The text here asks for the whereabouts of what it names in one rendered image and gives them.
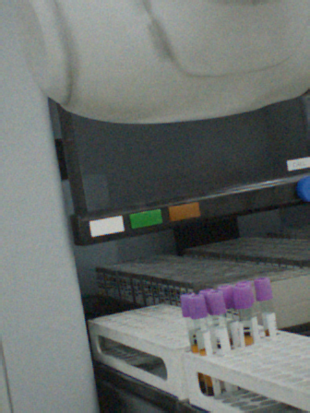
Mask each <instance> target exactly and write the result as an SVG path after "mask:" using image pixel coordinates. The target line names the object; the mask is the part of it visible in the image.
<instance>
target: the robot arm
mask: <svg viewBox="0 0 310 413"><path fill-rule="evenodd" d="M17 25H18V36H19V41H20V44H21V48H22V54H23V58H24V61H25V63H26V65H27V68H28V69H29V72H30V75H31V77H32V79H33V80H34V81H35V82H36V84H37V85H38V87H39V88H40V89H41V91H42V93H43V94H44V95H46V96H47V97H49V98H50V99H52V100H56V101H57V102H59V103H61V105H62V108H64V109H65V110H66V111H68V112H72V113H74V114H77V115H80V116H82V117H85V118H89V119H92V120H101V121H105V122H113V123H122V124H162V123H175V122H185V121H192V120H207V119H213V118H219V117H224V116H230V115H234V114H237V113H242V112H250V111H253V110H256V109H259V108H261V107H264V106H266V105H269V104H271V103H274V102H276V101H280V100H292V99H298V98H310V0H18V5H17Z"/></svg>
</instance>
